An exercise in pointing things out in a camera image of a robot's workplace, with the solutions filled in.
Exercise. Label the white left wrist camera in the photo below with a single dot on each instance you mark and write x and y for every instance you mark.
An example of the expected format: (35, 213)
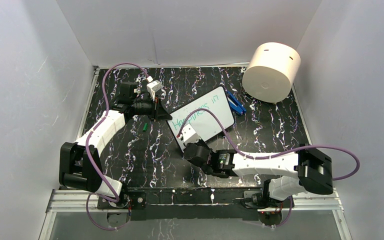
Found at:
(153, 87)

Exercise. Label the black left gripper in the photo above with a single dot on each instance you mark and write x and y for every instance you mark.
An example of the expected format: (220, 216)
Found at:
(158, 111)

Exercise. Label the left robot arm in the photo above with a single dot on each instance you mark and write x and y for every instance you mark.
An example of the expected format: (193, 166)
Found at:
(79, 163)

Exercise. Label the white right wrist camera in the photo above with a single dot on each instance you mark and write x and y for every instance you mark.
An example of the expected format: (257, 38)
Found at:
(187, 135)

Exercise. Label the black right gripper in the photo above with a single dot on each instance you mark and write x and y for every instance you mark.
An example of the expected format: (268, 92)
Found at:
(200, 142)

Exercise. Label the cream cylindrical container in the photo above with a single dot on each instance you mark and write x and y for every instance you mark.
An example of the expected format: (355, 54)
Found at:
(271, 72)

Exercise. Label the aluminium frame rail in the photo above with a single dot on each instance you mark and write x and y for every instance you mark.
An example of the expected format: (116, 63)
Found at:
(191, 214)

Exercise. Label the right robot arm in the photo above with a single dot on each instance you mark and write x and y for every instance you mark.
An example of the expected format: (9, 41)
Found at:
(305, 169)

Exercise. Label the white whiteboard black frame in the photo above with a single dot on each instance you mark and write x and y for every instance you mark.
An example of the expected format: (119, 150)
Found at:
(203, 114)

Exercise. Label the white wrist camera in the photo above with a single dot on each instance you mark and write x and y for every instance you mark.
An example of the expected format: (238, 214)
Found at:
(153, 87)
(187, 135)

